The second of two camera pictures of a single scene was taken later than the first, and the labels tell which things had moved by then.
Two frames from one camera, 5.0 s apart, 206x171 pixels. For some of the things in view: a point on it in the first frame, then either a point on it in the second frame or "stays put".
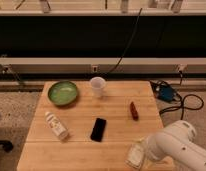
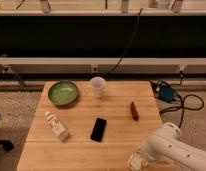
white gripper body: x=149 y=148 → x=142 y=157
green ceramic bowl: x=62 y=93 stays put
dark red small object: x=134 y=111 stays put
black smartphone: x=98 y=129 stays put
